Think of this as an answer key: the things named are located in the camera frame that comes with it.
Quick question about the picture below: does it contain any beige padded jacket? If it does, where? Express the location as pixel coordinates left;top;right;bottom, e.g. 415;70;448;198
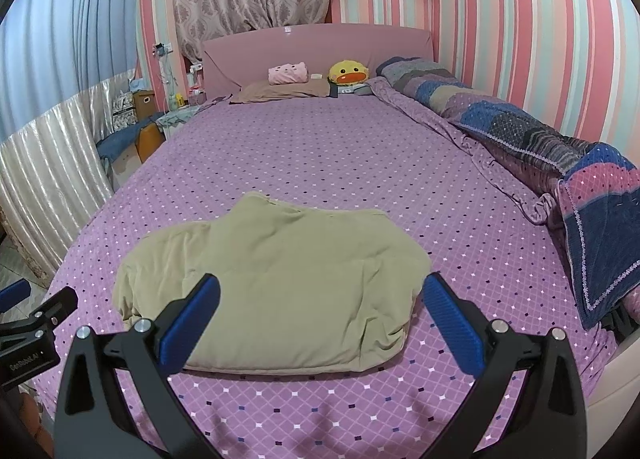
114;191;432;376

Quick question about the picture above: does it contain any black and white patterned cloth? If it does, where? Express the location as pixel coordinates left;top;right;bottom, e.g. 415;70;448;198
111;91;137;130

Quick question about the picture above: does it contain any pink rolled pillow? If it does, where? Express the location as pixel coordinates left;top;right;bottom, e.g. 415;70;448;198
268;62;308;84

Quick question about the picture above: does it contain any patchwork quilt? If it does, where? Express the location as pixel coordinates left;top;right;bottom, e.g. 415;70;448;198
367;56;640;331

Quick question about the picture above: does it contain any white pleated curtain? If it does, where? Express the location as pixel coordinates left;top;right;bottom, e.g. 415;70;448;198
0;70;138;285

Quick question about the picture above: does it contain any nightstand with light cloth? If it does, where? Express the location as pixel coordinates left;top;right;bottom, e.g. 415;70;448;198
156;106;213;132

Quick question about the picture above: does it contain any blue curtain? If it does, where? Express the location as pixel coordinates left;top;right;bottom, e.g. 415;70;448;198
0;0;143;144

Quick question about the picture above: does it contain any yellow duck plush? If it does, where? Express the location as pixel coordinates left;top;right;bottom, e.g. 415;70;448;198
327;60;370;86

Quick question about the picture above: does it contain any blue cloth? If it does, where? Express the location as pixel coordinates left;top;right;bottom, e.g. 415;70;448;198
96;114;166;160

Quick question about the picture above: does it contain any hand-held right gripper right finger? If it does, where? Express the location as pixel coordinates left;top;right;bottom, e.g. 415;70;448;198
422;271;588;459

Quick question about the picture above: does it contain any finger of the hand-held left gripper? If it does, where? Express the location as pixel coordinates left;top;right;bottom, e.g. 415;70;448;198
0;281;31;313
27;286;79;336

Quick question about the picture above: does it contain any brown pillow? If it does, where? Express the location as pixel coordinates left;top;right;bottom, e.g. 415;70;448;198
230;79;333;104

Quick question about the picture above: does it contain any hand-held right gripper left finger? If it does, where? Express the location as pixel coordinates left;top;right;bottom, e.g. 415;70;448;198
52;273;223;459

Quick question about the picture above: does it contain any bed with purple dotted sheet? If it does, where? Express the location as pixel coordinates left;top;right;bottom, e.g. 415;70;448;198
30;79;616;459

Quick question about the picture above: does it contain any brown cardboard box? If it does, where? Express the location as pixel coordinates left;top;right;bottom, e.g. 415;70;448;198
132;90;156;120

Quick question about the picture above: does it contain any pink headboard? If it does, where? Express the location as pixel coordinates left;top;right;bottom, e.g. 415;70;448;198
202;24;433;102

